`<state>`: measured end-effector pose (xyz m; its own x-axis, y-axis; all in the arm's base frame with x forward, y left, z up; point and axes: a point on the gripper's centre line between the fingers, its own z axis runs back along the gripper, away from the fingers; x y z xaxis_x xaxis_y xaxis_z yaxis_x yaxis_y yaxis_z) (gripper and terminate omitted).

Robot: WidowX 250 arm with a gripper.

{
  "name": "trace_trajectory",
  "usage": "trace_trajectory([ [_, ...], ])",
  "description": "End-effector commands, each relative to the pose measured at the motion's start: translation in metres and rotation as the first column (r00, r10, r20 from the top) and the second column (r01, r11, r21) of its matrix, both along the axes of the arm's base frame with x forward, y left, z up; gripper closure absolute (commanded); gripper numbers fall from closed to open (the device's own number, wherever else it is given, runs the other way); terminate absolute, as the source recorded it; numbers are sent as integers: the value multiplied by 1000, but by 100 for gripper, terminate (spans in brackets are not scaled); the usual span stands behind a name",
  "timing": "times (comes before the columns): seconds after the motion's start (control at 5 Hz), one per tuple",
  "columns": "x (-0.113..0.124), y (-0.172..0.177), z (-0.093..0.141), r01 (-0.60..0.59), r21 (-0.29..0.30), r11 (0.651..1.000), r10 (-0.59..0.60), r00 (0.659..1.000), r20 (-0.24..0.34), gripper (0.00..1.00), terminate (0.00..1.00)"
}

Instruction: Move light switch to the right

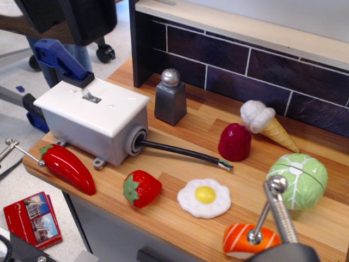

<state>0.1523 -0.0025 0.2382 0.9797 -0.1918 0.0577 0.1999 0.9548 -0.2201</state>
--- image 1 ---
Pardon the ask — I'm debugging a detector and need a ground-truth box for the grey salt shaker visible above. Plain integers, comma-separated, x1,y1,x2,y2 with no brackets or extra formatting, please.
154,68,187,126

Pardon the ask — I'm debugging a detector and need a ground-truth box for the dark red toy beet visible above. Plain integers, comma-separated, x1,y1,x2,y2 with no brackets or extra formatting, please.
218,123,251,162

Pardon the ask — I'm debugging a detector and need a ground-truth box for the red toy strawberry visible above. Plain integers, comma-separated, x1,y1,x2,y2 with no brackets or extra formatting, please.
123,170,162,208

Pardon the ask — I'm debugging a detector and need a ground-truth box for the toy fried egg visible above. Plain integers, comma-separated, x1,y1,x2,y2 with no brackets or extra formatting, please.
177,178,231,219

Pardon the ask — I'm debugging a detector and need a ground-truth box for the toy ice cream cone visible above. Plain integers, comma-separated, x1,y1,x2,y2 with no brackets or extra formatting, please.
240,100,300,153

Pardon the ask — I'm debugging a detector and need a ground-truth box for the red toy chili pepper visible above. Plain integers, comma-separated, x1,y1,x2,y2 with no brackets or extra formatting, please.
39,144,96,195

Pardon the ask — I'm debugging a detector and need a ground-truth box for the orange toy salmon sushi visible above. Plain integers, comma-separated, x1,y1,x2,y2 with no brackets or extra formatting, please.
222,223,281,260

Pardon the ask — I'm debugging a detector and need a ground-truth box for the grey cabinet under counter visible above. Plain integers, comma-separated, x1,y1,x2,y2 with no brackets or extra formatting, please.
63,193,193,261

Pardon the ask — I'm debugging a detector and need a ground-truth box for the green toy cabbage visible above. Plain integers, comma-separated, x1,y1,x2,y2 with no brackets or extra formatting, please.
267,153,328,211

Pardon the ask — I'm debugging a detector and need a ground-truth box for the wooden shelf with brick backsplash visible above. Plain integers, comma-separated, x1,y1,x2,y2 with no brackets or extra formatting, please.
129,1,348,137

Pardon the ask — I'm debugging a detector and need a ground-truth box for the black office chair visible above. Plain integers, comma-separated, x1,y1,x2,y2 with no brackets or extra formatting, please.
1,1,117,68

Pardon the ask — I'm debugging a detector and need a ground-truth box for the blue clamp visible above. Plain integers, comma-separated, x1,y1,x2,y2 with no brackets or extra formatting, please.
22,39,94,133

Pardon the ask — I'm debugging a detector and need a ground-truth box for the metal clamp screw left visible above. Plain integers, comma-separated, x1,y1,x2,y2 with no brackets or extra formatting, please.
0,138,45,168

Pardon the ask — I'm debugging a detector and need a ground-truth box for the metal clamp screw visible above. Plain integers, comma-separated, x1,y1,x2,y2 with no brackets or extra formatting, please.
246,175,320,261
0,138,45,168

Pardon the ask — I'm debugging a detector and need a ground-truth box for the red booklet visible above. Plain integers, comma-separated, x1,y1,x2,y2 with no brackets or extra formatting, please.
3,192,63,250

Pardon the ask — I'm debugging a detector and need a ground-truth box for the metal clamp screw right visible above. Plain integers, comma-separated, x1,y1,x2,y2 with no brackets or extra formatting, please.
246,175,320,261

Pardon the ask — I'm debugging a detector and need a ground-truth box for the black electrical cable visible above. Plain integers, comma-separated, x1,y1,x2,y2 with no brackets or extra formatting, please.
136,139,234,172

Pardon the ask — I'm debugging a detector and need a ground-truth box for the white light switch box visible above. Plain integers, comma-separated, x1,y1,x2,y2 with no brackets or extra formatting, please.
34,79,151,165

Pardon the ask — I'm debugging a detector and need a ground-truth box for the clear toggle switch lever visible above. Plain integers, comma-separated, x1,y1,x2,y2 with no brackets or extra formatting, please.
81,87,100,103

